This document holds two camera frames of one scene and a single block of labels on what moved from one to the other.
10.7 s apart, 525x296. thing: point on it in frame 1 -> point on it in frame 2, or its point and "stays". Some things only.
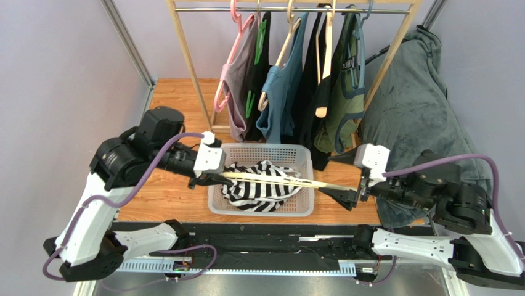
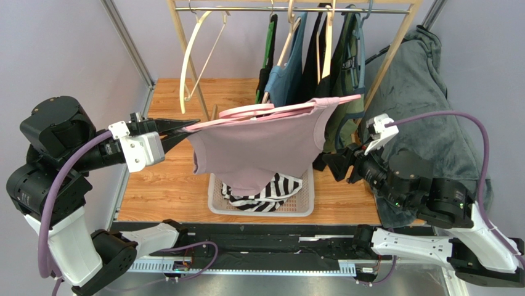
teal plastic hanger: x=356 y=54 stays
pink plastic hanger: x=241 y=28 -> x=252 y=110
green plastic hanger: x=261 y=32 -> x=267 y=53
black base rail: x=257 y=242 stays
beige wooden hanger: x=293 y=21 stays
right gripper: x=365 y=190 -> x=354 y=163
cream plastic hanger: x=288 y=180 -> x=184 y=95
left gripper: x=207 y=179 -> x=145 y=125
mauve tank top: x=235 y=74 -> x=250 y=153
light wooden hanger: x=329 y=13 stays
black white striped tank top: x=258 y=197 stays
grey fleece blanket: x=411 y=115 stays
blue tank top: x=282 y=89 stays
